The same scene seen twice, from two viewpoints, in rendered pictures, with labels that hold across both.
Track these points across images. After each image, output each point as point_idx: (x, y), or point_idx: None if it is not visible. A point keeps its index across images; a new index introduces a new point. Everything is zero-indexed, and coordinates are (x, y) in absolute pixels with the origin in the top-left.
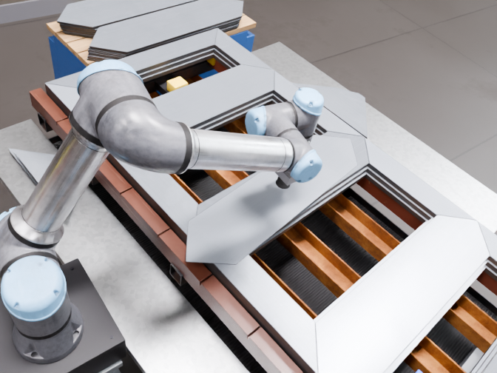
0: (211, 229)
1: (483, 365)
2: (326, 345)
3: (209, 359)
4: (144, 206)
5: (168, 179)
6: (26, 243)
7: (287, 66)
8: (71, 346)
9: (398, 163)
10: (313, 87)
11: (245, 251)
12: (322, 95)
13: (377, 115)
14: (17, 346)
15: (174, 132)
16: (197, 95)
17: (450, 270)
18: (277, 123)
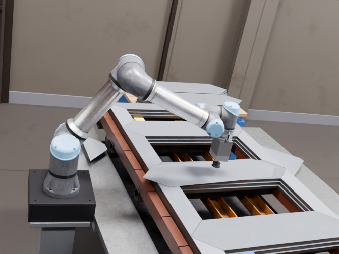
0: (164, 172)
1: None
2: (203, 229)
3: (137, 239)
4: (133, 157)
5: (151, 149)
6: (70, 131)
7: (258, 138)
8: (68, 193)
9: (302, 184)
10: (269, 148)
11: (178, 184)
12: (273, 152)
13: (311, 173)
14: (44, 184)
15: (147, 77)
16: (187, 126)
17: (306, 232)
18: (208, 109)
